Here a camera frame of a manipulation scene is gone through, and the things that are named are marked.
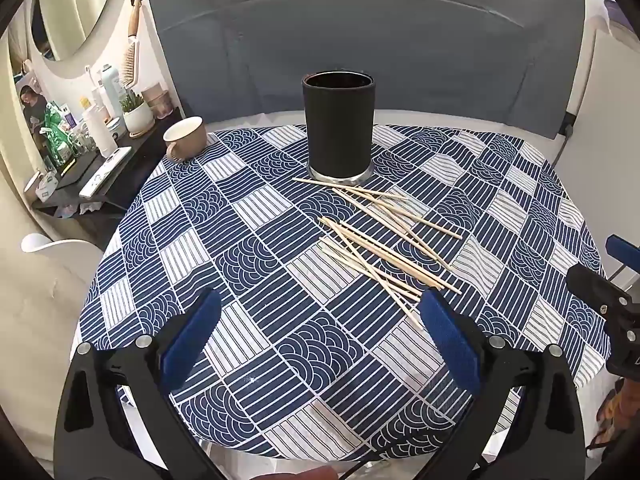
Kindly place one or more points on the white chair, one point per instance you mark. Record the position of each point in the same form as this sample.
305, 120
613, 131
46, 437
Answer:
55, 247

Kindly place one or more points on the black cylindrical utensil holder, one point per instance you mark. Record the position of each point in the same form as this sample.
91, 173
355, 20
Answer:
339, 130

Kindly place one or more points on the beige curtain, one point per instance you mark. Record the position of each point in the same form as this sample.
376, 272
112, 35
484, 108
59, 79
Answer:
35, 300

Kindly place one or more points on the white tissue box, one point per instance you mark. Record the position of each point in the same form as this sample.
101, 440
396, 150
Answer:
45, 186

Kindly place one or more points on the wooden hairbrush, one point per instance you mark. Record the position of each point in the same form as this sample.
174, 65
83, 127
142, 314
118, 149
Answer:
129, 62

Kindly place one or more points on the white pot with green plant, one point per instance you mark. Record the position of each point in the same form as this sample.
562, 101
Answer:
137, 115

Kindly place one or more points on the tall white bottle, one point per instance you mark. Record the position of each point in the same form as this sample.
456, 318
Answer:
100, 132

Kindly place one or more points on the bunch of wooden chopsticks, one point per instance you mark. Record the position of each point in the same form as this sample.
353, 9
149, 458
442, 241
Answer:
385, 258

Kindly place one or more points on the orange patterned cloth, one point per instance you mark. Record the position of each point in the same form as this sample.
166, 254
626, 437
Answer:
612, 410

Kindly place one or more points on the beige ceramic cup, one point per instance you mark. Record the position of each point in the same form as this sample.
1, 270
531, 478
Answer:
187, 137

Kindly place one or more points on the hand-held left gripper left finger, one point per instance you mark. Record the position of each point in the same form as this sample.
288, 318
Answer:
192, 340

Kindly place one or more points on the white remote control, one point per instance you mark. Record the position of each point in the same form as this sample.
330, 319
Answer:
105, 172

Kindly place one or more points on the pink candle jar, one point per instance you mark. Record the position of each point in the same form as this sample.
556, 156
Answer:
157, 102

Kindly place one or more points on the black flat pad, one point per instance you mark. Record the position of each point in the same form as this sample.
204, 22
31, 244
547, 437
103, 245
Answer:
77, 164

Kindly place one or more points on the pastel patterned cloth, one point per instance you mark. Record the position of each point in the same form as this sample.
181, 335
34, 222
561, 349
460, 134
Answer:
80, 207

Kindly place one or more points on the purple basket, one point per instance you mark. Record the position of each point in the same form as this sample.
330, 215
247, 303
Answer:
617, 12

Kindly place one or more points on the blue patterned tablecloth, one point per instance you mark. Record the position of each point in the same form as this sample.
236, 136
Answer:
260, 280

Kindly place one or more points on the green packet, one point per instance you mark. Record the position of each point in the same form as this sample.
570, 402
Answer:
56, 132

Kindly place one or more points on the round wall mirror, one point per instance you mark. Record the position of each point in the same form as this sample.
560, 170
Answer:
75, 5

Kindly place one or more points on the white cabinet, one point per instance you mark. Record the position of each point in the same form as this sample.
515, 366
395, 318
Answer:
612, 90

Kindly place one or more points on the black wall shelf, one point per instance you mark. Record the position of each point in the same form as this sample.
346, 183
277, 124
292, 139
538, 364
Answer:
135, 152

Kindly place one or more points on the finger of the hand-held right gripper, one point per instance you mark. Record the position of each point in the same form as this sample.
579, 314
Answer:
620, 247
590, 280

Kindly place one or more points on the pale blue spray bottle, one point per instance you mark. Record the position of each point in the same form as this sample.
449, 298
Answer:
111, 90

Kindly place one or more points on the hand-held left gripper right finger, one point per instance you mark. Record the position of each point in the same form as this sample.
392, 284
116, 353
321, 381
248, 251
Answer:
450, 345

